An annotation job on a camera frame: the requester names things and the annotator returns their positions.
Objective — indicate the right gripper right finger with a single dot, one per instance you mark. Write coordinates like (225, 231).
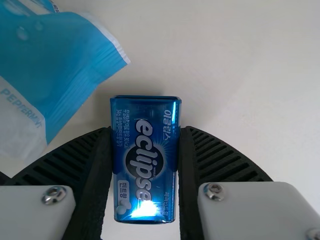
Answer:
(212, 162)

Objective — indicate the blue and white pouch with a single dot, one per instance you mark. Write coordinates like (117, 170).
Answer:
(50, 62)

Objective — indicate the shiny blue rectangular box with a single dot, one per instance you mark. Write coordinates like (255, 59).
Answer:
(146, 155)

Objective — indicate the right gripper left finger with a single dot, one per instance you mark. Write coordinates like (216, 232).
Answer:
(75, 162)

